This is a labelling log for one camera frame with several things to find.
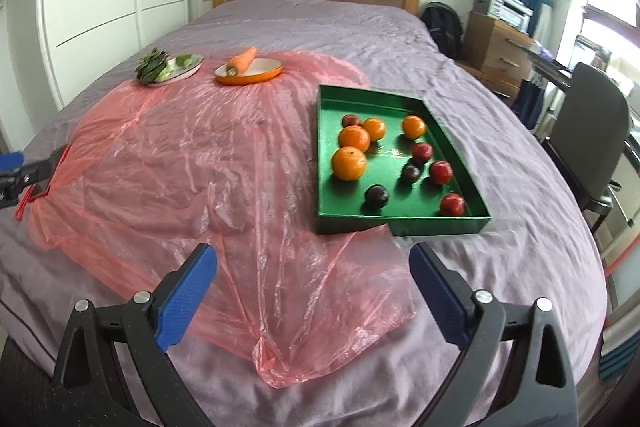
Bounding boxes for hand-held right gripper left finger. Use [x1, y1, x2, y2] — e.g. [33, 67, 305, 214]
[47, 242, 219, 427]

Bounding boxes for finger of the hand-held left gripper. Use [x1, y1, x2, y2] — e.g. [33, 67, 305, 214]
[0, 146, 72, 208]
[0, 150, 25, 173]

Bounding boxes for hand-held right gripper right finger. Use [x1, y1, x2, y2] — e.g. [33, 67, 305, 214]
[408, 241, 580, 427]

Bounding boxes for green cardboard tray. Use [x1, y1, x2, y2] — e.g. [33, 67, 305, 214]
[314, 84, 493, 237]

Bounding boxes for orange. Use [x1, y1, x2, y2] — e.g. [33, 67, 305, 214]
[331, 146, 368, 182]
[338, 125, 372, 152]
[362, 117, 387, 142]
[402, 115, 428, 140]

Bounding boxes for phone with red case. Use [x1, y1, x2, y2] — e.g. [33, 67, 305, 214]
[15, 144, 71, 220]

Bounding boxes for pink plastic sheet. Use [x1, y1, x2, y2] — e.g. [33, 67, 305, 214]
[25, 48, 418, 389]

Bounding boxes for dark green leafy vegetable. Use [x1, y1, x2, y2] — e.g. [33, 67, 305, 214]
[136, 48, 171, 82]

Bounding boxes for white wardrobe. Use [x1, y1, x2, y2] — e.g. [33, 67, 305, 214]
[37, 0, 191, 108]

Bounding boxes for white plate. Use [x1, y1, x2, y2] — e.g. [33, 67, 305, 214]
[141, 53, 205, 86]

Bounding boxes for dark blue bag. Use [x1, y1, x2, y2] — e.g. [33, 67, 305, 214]
[512, 79, 551, 128]

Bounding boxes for dark grey chair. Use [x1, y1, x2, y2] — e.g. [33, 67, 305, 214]
[542, 63, 632, 233]

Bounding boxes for orange rimmed plate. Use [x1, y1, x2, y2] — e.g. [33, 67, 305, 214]
[214, 58, 284, 86]

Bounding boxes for carrot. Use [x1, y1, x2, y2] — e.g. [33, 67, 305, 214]
[226, 46, 258, 75]

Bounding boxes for wooden dresser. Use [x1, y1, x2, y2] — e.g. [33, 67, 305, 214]
[462, 12, 536, 100]

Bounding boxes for black backpack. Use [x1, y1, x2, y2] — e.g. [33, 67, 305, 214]
[420, 2, 465, 59]

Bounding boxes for bed with purple sheet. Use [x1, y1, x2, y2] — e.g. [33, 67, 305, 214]
[0, 0, 608, 427]

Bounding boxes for white printer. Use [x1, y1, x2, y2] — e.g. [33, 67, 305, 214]
[487, 0, 535, 32]

